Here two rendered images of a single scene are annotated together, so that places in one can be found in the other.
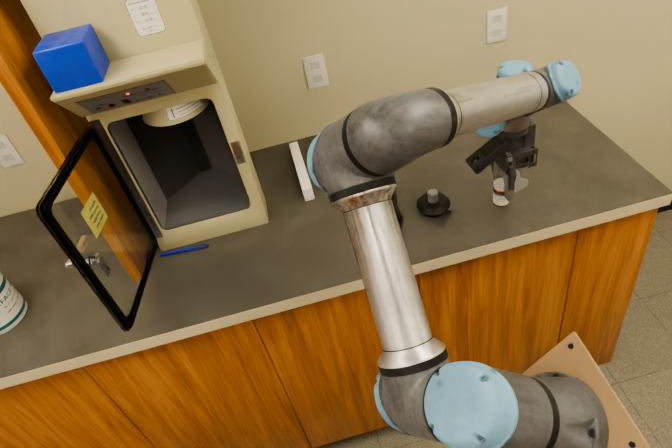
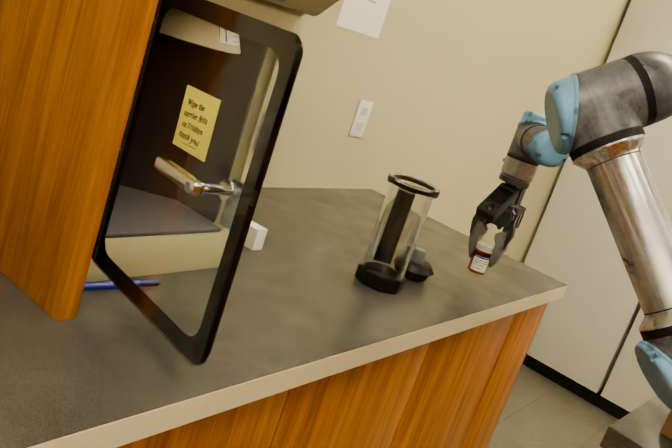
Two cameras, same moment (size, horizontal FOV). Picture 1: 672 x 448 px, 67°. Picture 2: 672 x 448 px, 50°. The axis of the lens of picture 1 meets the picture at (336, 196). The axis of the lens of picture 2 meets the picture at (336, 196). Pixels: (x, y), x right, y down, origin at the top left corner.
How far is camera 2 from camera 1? 1.24 m
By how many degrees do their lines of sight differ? 53
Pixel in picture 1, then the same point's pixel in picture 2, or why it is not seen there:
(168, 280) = (137, 322)
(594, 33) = (408, 160)
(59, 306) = not seen: outside the picture
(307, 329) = (318, 427)
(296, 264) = (323, 313)
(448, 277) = (441, 357)
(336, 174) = (620, 112)
